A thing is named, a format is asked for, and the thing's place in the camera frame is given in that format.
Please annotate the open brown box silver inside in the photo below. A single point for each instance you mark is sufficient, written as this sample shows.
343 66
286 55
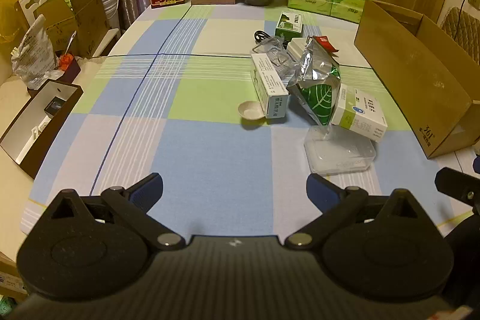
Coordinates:
45 117

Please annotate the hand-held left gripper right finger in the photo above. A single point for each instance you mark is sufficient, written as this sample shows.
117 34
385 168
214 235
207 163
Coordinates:
318 189

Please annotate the red candy wrapper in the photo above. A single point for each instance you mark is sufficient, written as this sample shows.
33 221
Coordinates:
325 42

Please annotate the grey ribbed bucket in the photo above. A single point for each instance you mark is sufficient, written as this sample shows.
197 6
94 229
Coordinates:
110 7

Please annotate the white green medicine box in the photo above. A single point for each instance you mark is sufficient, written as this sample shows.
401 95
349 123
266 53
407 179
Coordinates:
360 115

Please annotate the low brown carton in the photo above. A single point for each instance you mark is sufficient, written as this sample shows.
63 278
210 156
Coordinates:
58 24

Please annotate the orange ornament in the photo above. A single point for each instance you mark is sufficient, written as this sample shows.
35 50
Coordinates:
65 61

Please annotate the yellow plastic bag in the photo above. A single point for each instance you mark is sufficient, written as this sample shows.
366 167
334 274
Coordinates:
11 5

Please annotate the long white medicine box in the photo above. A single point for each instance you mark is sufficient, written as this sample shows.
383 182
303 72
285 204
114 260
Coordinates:
268 84

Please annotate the small white dish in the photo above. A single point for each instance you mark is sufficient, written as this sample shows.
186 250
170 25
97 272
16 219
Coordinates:
252 112

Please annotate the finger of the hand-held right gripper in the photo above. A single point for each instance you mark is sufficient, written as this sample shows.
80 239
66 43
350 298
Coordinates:
476 162
455 185

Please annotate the quilted beige chair cover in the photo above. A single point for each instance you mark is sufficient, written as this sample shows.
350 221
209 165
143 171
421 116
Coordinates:
463 25

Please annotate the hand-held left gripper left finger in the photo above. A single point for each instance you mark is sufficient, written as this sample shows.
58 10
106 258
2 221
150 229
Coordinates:
148 189

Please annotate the dark maroon box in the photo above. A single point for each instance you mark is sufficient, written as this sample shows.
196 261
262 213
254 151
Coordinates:
73 72

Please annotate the white charger dock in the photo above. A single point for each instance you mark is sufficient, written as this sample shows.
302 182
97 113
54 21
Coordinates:
298 46

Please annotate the desktop with checked tablecloth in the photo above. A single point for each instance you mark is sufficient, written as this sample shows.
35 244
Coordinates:
187 140

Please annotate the tall brown carton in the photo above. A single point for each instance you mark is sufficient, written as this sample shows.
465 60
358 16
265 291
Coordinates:
88 20

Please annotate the clear plastic tray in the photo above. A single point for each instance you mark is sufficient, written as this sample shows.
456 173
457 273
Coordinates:
337 155

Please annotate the small green box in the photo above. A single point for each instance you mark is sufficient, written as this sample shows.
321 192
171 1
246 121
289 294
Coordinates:
288 25

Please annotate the silver foil bag green leaf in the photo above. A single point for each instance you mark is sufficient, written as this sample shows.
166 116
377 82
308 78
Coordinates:
318 91

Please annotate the silver pen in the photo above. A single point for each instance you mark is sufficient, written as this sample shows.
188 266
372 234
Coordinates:
70 42

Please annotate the brown cardboard box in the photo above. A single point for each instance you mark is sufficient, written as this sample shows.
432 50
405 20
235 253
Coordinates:
412 80

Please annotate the white plastic bag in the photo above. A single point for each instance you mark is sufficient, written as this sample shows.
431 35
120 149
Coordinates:
32 50

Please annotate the clear plastic bag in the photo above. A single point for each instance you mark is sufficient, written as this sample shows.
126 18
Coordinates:
272 54

